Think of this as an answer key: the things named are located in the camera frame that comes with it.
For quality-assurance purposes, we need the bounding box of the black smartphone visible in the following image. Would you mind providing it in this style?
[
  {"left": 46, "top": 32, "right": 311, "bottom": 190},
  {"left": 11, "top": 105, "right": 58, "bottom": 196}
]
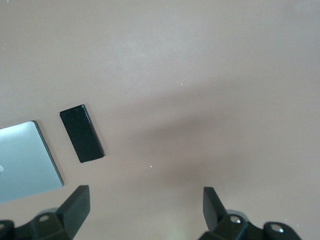
[{"left": 58, "top": 104, "right": 105, "bottom": 164}]

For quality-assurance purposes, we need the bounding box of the silver closed laptop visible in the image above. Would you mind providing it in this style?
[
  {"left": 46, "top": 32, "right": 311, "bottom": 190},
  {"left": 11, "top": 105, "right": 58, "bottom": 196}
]
[{"left": 0, "top": 120, "right": 65, "bottom": 205}]

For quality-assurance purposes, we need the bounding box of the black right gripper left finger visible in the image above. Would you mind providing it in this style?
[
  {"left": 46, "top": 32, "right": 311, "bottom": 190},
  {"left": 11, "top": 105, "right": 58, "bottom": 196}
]
[{"left": 0, "top": 184, "right": 91, "bottom": 240}]

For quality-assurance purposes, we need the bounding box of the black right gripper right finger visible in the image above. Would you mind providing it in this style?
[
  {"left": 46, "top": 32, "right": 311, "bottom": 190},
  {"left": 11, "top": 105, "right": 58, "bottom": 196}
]
[{"left": 199, "top": 186, "right": 302, "bottom": 240}]

